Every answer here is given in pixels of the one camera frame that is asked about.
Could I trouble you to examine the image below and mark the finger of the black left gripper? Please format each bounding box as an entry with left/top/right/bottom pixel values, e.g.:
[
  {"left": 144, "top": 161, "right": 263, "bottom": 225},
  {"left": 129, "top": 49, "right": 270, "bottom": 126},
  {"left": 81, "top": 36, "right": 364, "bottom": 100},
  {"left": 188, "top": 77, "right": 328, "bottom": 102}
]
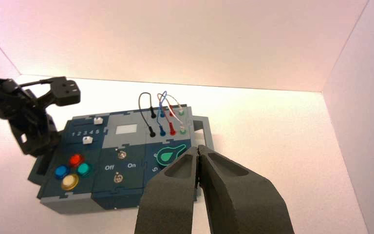
[
  {"left": 40, "top": 115, "right": 62, "bottom": 153},
  {"left": 11, "top": 121, "right": 42, "bottom": 156}
]

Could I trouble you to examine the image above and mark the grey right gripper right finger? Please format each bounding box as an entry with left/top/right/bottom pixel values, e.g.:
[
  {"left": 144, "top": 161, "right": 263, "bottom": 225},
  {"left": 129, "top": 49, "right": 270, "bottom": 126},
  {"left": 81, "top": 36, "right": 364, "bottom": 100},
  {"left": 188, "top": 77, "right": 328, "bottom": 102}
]
[{"left": 198, "top": 144, "right": 296, "bottom": 234}]

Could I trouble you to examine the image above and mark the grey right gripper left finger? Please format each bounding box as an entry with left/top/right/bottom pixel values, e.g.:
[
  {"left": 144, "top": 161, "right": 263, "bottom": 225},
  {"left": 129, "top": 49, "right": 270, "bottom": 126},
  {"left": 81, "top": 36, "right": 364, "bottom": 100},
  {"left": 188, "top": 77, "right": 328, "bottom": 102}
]
[{"left": 134, "top": 147, "right": 199, "bottom": 234}]

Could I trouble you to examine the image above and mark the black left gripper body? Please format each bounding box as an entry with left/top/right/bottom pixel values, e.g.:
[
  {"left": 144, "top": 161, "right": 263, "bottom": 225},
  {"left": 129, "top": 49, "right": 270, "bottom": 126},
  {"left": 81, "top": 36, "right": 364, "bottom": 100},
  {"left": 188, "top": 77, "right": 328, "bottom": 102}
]
[{"left": 0, "top": 79, "right": 51, "bottom": 123}]

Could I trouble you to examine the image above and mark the dark blue grey control box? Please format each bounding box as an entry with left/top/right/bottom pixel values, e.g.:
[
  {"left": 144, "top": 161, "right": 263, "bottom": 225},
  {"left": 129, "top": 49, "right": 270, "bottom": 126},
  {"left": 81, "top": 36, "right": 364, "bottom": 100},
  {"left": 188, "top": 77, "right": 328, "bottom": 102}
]
[{"left": 28, "top": 105, "right": 215, "bottom": 215}]

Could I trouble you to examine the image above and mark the red round push button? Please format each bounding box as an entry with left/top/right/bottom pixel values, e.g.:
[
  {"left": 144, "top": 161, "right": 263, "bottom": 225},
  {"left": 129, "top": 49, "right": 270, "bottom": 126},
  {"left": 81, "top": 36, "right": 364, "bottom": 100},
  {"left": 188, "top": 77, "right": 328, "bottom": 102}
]
[{"left": 69, "top": 154, "right": 85, "bottom": 168}]

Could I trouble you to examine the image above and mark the blue round push button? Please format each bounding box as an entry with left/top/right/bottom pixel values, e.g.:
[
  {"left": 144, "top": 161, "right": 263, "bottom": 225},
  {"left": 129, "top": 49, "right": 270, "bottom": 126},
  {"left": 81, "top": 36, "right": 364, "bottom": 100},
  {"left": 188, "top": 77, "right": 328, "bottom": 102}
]
[{"left": 55, "top": 165, "right": 71, "bottom": 180}]

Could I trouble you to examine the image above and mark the green rotary knob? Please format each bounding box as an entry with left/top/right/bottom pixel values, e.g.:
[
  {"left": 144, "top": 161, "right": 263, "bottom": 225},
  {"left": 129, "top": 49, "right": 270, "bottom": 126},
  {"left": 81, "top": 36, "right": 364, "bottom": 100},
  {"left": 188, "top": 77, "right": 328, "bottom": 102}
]
[{"left": 156, "top": 144, "right": 187, "bottom": 169}]

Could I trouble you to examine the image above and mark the teal round push button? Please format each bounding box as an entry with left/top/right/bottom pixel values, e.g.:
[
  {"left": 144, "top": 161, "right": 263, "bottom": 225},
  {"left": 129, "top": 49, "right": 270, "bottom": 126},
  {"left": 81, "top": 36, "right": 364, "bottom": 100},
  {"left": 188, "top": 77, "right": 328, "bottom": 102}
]
[{"left": 77, "top": 163, "right": 93, "bottom": 177}]

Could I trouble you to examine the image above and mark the yellow round push button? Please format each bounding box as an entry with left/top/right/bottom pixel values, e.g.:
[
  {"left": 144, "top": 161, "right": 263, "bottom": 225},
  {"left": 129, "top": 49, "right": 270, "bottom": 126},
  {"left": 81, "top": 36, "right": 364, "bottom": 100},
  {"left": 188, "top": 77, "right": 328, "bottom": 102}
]
[{"left": 61, "top": 174, "right": 80, "bottom": 191}]

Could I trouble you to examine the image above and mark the small white display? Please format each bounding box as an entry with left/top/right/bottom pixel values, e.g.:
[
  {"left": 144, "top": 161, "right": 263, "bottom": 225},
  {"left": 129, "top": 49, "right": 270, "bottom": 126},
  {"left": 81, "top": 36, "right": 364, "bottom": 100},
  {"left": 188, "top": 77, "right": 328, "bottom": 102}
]
[{"left": 115, "top": 124, "right": 138, "bottom": 136}]

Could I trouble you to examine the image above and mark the black jumper cable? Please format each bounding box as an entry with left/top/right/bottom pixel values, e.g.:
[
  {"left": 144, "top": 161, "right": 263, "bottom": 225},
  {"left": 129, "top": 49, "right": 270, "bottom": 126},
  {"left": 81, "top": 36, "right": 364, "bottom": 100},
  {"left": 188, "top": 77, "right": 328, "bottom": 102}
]
[{"left": 138, "top": 92, "right": 157, "bottom": 138}]

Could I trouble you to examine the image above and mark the blue jumper cable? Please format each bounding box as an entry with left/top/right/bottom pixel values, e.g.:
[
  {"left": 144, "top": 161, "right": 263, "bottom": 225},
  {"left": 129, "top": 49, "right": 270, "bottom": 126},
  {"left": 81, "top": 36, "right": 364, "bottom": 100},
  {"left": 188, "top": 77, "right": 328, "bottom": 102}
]
[{"left": 158, "top": 91, "right": 168, "bottom": 137}]

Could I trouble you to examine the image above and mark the red jumper cable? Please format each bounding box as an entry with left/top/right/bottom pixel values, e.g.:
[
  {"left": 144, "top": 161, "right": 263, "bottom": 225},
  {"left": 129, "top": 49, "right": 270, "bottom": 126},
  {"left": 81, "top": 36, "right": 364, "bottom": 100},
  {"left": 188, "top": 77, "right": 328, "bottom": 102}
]
[{"left": 157, "top": 93, "right": 177, "bottom": 137}]

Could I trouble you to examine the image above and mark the white jumper cable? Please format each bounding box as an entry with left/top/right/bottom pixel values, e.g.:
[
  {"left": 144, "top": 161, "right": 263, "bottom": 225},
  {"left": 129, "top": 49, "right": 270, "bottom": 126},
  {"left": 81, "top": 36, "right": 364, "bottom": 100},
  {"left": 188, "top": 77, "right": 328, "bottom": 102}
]
[{"left": 165, "top": 95, "right": 187, "bottom": 136}]

